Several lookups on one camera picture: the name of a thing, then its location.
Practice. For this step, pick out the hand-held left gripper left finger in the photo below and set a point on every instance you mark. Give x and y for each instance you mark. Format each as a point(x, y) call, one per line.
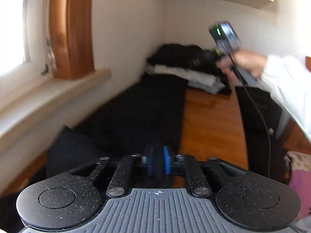
point(148, 161)

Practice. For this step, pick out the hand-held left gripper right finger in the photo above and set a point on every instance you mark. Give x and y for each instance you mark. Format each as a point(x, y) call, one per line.
point(167, 161)

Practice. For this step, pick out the black pants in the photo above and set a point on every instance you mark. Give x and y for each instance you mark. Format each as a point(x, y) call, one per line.
point(136, 111)

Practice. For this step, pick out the person's right hand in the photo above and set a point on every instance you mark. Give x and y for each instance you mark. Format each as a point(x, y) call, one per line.
point(247, 62)

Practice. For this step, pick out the grey folded garment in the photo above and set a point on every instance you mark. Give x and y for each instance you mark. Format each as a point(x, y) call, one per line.
point(206, 87)

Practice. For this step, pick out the white folded garment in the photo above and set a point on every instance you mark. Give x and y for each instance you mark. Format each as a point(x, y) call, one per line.
point(184, 74)

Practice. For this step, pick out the black bag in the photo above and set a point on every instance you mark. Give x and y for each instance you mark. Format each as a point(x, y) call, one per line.
point(255, 126)

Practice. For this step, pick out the stone window sill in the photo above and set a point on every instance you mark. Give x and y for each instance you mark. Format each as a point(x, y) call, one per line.
point(48, 102)

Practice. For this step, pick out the floral cloth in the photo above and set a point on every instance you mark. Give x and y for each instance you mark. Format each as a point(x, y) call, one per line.
point(300, 161)

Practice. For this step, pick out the person's purple clothing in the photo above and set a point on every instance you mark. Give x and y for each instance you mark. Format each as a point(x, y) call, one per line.
point(301, 189)

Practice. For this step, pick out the wooden window trim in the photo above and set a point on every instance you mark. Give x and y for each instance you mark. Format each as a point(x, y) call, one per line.
point(73, 29)

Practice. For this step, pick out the white window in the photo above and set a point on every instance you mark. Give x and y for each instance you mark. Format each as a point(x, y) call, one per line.
point(14, 29)

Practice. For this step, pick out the black window corner bracket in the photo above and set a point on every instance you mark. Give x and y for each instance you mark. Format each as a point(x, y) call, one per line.
point(44, 70)

